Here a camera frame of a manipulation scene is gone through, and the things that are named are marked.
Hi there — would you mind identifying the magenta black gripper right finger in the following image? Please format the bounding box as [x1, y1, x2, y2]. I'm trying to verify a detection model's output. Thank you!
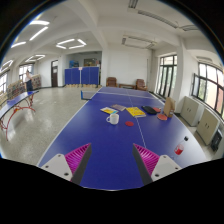
[132, 144, 181, 185]

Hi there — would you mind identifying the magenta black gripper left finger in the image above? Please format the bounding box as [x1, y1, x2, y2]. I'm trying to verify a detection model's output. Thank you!
[41, 143, 92, 185]

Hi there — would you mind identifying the plastic bottle with red label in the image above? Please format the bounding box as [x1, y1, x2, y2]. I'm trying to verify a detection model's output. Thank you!
[174, 136, 189, 158]

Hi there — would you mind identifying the round red coaster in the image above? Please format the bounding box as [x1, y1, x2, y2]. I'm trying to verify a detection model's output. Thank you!
[125, 121, 134, 127]

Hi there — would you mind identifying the red table tennis paddle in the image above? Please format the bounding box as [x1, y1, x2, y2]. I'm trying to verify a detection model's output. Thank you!
[157, 114, 167, 121]

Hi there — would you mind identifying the black paddle case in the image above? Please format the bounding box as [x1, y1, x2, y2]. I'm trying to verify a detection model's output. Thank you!
[142, 106, 157, 115]

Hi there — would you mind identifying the yellow book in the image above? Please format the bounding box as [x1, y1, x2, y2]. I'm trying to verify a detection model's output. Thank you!
[126, 107, 146, 118]

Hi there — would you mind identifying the white ceramic mug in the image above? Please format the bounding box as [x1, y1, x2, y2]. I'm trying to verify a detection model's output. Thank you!
[106, 114, 119, 125]

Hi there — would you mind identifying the brown cardboard box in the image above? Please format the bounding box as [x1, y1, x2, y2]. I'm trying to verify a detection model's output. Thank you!
[163, 97, 175, 118]

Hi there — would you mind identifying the small yellow blue booklet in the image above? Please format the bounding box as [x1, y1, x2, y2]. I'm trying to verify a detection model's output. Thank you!
[100, 107, 118, 114]

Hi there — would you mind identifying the beige cabinet far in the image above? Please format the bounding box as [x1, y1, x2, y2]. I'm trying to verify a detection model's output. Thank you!
[180, 97, 203, 127]

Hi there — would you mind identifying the beige cabinet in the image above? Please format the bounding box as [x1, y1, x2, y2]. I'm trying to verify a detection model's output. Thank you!
[180, 97, 203, 127]
[196, 108, 220, 145]

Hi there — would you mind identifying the beige cabinet near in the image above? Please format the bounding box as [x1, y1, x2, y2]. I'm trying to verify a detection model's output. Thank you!
[196, 108, 220, 145]

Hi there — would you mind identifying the table tennis net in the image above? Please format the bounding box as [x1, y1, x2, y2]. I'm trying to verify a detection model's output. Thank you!
[81, 91, 95, 100]

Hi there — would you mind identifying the right brown armchair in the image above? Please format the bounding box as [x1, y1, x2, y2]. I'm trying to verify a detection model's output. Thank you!
[136, 79, 147, 91]

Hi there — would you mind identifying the brown armchair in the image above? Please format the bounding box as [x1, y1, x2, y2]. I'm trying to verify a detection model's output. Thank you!
[106, 77, 117, 87]
[136, 79, 147, 91]

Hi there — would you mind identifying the blue partition barrier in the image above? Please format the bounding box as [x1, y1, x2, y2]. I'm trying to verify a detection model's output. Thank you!
[65, 67, 99, 85]

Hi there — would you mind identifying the left brown armchair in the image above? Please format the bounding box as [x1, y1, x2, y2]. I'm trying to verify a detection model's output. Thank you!
[106, 77, 117, 87]

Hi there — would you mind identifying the person in dark shorts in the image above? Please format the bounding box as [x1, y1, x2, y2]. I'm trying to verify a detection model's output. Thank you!
[25, 70, 33, 104]

